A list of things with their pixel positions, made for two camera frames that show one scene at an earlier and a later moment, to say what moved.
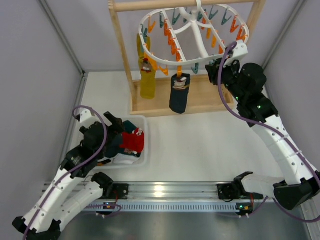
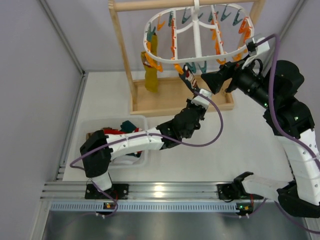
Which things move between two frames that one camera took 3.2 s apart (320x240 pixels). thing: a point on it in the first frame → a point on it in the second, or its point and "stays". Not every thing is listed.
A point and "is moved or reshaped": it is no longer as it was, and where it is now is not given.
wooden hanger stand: (203, 95) stays
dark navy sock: (180, 86) → (189, 79)
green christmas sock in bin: (128, 127) stays
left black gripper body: (116, 127) → (195, 105)
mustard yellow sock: (148, 43) → (154, 44)
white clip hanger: (189, 36) is moved or reshaped
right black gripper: (215, 72) → (230, 77)
